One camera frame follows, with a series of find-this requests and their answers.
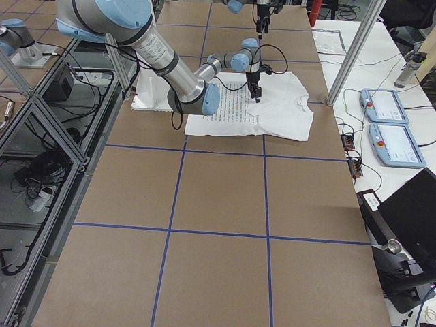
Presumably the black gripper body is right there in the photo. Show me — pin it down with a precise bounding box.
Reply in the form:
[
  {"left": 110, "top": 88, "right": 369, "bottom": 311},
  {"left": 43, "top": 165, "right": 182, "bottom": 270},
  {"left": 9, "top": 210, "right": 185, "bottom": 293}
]
[
  {"left": 256, "top": 5, "right": 270, "bottom": 26},
  {"left": 245, "top": 71, "right": 260, "bottom": 91}
]

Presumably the white printed t-shirt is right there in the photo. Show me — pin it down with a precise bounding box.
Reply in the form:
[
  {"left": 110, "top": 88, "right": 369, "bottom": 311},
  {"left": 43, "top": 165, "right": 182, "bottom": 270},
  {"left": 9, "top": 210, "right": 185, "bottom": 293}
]
[{"left": 185, "top": 72, "right": 313, "bottom": 142}]

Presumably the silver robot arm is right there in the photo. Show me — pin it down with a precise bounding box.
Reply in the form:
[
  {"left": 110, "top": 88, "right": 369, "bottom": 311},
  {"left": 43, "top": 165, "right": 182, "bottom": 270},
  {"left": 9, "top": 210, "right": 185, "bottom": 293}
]
[
  {"left": 223, "top": 0, "right": 275, "bottom": 40},
  {"left": 57, "top": 0, "right": 262, "bottom": 116}
]

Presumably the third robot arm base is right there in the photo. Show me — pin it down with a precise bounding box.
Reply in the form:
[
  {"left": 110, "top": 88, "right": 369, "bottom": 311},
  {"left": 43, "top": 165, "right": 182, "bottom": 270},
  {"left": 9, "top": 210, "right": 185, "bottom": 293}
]
[{"left": 1, "top": 18, "right": 57, "bottom": 68}]

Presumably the clear plastic sheet document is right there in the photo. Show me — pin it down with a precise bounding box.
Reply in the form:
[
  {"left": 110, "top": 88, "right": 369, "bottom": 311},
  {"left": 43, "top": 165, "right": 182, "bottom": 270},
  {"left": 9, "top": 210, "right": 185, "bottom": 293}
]
[{"left": 312, "top": 29, "right": 347, "bottom": 55}]

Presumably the orange black connector board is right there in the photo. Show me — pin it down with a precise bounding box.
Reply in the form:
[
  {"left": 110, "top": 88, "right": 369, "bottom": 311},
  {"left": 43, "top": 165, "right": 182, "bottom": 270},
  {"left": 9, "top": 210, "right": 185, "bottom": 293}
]
[{"left": 338, "top": 123, "right": 363, "bottom": 180}]

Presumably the upper blue teach pendant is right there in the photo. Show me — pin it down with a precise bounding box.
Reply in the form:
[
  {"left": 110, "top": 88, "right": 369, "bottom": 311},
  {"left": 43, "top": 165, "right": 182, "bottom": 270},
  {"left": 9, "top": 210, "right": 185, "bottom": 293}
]
[{"left": 360, "top": 88, "right": 409, "bottom": 125}]

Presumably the blue teach pendant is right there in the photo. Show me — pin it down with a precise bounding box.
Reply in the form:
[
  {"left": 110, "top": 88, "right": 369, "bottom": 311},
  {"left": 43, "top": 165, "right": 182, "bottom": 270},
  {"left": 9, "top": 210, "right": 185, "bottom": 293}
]
[
  {"left": 360, "top": 88, "right": 409, "bottom": 125},
  {"left": 369, "top": 123, "right": 426, "bottom": 168}
]

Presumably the black office chair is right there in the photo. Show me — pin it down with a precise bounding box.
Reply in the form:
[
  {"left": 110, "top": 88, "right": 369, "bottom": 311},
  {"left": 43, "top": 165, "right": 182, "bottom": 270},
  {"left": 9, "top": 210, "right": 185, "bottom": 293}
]
[{"left": 379, "top": 0, "right": 435, "bottom": 47}]

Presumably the lower blue teach pendant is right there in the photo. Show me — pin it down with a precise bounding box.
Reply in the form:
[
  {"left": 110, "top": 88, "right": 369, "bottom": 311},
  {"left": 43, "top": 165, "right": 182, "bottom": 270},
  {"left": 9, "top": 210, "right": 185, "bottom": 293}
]
[{"left": 369, "top": 123, "right": 426, "bottom": 168}]

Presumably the water bottle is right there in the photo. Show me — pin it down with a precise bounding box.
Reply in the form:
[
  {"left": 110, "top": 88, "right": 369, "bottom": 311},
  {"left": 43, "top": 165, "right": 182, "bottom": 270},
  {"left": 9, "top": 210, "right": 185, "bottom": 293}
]
[{"left": 394, "top": 52, "right": 427, "bottom": 88}]

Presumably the black laptop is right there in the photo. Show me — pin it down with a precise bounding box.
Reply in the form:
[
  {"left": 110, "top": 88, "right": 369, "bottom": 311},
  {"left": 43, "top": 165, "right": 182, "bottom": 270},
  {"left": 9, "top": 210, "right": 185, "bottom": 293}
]
[{"left": 378, "top": 168, "right": 435, "bottom": 262}]

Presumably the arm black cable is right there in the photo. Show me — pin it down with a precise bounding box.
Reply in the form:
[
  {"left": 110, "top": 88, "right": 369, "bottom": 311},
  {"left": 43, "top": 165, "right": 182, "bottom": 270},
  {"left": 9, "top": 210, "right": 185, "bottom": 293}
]
[{"left": 170, "top": 43, "right": 290, "bottom": 130}]

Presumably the aluminium frame post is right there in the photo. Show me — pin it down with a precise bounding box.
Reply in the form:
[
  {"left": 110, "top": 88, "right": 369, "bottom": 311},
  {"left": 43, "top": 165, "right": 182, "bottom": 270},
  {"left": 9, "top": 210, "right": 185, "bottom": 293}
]
[{"left": 326, "top": 0, "right": 386, "bottom": 106}]

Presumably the white central pedestal column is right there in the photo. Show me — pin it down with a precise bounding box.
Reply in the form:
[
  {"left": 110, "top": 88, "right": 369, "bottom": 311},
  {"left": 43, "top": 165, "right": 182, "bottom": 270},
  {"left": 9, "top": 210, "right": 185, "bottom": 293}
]
[{"left": 131, "top": 68, "right": 172, "bottom": 112}]

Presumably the aluminium floor frame rail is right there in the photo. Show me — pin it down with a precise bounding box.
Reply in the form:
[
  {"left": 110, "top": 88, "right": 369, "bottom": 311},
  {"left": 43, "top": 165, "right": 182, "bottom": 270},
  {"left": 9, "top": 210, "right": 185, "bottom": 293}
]
[{"left": 1, "top": 41, "right": 123, "bottom": 326}]

